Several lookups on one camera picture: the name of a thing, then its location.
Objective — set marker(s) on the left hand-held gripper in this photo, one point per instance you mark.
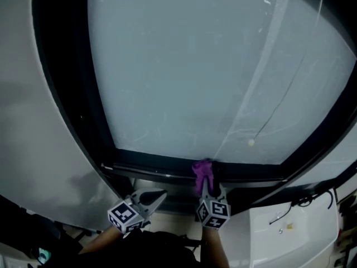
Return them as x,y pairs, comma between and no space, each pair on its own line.
122,215

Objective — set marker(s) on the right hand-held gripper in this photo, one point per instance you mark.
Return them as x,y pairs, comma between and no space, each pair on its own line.
214,212

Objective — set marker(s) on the purple cleaning cloth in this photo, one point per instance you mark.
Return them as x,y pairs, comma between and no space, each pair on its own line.
202,169

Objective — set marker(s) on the person's right forearm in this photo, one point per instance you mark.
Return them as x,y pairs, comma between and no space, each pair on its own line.
214,247

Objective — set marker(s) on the person's left forearm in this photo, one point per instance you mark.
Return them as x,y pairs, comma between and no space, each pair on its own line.
104,237

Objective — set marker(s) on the person's dark clothing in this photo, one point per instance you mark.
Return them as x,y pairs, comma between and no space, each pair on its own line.
153,250

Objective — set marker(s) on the black chair base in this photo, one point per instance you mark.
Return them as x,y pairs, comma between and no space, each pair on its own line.
86,233

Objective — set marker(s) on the small yellow item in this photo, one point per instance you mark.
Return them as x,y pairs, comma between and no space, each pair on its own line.
290,226

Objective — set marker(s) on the teal object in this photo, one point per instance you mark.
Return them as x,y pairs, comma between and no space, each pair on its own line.
44,255

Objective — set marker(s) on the frosted window glass pane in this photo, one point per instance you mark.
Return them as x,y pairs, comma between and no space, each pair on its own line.
181,66

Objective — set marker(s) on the black-framed glass window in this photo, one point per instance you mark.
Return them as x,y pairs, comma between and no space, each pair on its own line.
69,93

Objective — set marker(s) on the pile of dark tools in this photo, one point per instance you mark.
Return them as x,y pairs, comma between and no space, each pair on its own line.
347,233

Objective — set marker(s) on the white panel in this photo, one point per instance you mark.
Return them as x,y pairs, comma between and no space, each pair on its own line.
25,121

